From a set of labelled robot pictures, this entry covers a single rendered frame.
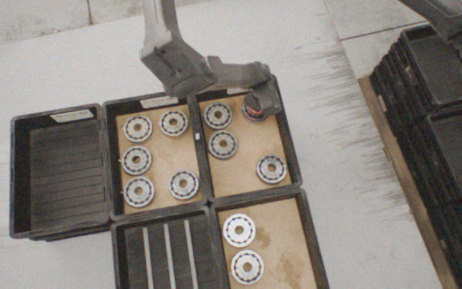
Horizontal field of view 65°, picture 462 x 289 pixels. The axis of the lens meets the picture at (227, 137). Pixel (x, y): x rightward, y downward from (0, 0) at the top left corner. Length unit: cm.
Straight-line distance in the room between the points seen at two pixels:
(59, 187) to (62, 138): 18
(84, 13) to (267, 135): 180
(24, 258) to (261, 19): 132
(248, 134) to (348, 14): 160
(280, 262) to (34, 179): 86
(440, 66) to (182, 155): 135
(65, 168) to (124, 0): 162
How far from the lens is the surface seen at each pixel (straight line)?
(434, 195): 207
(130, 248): 125
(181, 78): 68
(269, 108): 106
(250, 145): 128
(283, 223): 123
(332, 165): 144
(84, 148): 137
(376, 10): 279
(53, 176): 138
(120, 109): 132
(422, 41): 211
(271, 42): 162
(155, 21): 70
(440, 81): 203
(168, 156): 128
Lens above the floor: 204
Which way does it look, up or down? 71 degrees down
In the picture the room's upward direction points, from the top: straight up
